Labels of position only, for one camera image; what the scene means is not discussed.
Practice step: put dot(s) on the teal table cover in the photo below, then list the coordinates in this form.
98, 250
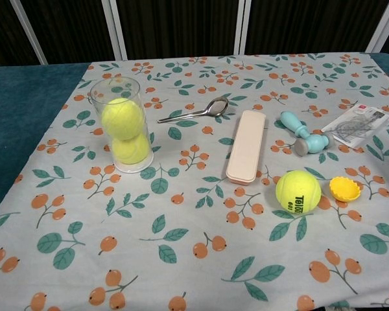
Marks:
19, 97

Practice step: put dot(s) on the clear packet with printed card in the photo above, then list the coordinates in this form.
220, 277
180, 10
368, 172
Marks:
356, 126

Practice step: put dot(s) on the plain yellow-green tennis ball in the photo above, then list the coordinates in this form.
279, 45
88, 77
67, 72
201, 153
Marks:
131, 151

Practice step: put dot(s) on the white partition frame post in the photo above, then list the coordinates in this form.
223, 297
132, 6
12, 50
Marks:
384, 26
118, 29
242, 26
29, 32

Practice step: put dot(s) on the floral leaf and berry cloth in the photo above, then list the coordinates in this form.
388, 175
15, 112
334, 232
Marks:
194, 243

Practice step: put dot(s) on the clear plastic ball tube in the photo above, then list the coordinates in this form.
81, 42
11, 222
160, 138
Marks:
99, 97

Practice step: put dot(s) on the yellow-green tennis ball small print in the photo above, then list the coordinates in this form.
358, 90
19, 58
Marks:
122, 119

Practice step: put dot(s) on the yellow-green tennis ball Teloon print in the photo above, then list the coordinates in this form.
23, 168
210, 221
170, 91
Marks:
298, 192

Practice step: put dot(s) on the yellow jagged eggshell cup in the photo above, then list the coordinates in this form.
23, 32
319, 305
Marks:
344, 189

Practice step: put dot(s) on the light blue toy hammer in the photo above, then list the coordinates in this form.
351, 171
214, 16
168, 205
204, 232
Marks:
311, 141

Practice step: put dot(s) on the pink rectangular cutlery case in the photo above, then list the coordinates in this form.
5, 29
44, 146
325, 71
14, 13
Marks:
247, 147

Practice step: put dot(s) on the metal spoon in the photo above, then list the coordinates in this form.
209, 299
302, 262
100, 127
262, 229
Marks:
218, 106

